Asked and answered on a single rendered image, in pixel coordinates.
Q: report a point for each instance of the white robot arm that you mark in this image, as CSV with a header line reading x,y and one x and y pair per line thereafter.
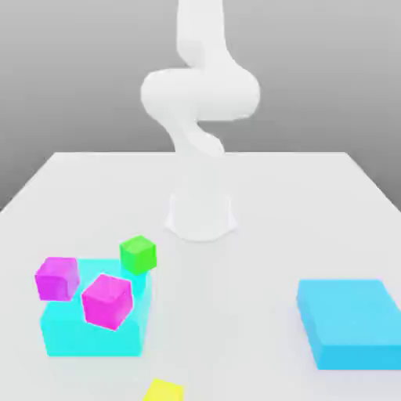
x,y
200,94

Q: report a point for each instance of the small green cube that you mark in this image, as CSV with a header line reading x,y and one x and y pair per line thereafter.
x,y
138,254

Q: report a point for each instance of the small magenta cube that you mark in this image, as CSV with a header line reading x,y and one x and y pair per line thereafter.
x,y
56,278
106,302

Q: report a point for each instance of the small yellow cube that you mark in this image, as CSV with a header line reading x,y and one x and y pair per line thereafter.
x,y
163,391

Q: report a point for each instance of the large cyan box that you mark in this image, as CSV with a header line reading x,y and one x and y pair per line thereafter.
x,y
91,340

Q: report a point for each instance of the large blue box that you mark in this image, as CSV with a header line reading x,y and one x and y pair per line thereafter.
x,y
351,322

